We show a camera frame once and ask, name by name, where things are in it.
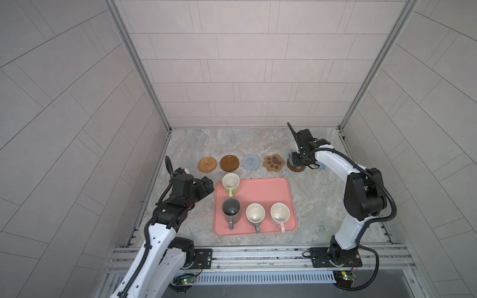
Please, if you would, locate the blue floral mug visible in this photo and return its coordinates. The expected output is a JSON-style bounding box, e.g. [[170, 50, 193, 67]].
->
[[288, 146, 299, 168]]

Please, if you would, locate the brown wooden coaster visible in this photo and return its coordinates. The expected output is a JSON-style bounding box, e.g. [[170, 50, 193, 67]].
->
[[287, 160, 306, 173], [220, 155, 240, 172]]

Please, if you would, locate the woven rattan coaster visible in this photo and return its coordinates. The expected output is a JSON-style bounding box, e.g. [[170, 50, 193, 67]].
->
[[198, 156, 217, 173]]

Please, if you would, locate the light blue mug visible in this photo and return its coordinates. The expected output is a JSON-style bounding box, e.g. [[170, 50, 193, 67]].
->
[[316, 162, 327, 171]]

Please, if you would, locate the green mug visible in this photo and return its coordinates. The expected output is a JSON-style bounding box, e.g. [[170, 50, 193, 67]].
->
[[222, 173, 240, 198]]

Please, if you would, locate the cork paw print coaster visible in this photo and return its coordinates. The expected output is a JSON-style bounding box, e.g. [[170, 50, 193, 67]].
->
[[262, 154, 286, 172]]

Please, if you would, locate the dark grey mug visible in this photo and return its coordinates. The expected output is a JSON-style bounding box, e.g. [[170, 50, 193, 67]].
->
[[222, 198, 241, 230]]

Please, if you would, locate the blue woven round coaster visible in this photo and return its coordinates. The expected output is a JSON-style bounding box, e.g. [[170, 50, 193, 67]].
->
[[242, 154, 260, 171]]

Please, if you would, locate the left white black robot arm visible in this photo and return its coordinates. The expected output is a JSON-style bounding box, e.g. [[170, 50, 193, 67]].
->
[[111, 156, 214, 298]]

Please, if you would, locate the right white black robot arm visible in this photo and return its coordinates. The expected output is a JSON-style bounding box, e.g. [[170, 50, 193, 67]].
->
[[287, 123, 397, 292]]

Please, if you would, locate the pink silicone tray mat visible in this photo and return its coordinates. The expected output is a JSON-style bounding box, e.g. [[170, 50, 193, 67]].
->
[[214, 178, 298, 237]]

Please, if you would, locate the left green circuit board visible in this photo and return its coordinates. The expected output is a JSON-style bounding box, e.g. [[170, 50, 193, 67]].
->
[[173, 273, 197, 286]]

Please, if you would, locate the green circuit board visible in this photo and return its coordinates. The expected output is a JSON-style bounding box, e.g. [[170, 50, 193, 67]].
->
[[173, 273, 197, 286], [333, 271, 358, 289]]

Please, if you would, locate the white vent grille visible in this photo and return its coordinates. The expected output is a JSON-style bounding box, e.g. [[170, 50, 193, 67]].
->
[[194, 271, 337, 286]]

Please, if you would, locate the right green circuit board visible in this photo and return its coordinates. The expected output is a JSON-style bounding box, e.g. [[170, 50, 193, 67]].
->
[[333, 271, 358, 289]]

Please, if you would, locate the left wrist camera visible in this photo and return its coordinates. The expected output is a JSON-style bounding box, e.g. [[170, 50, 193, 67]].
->
[[173, 168, 190, 178]]

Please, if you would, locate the grey handled white mug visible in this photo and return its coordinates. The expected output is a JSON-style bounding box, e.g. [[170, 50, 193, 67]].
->
[[246, 203, 266, 234]]

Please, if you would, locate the pink handled white mug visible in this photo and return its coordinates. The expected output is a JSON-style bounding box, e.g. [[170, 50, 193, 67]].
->
[[270, 203, 291, 233]]

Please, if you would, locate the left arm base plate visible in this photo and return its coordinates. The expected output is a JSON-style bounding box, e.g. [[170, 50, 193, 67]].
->
[[181, 248, 213, 270]]

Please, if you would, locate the aluminium mounting rail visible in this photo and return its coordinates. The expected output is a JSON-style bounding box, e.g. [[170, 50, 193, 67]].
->
[[105, 243, 416, 273]]

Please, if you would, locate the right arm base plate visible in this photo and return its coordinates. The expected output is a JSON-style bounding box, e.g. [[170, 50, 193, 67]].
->
[[309, 247, 363, 268]]

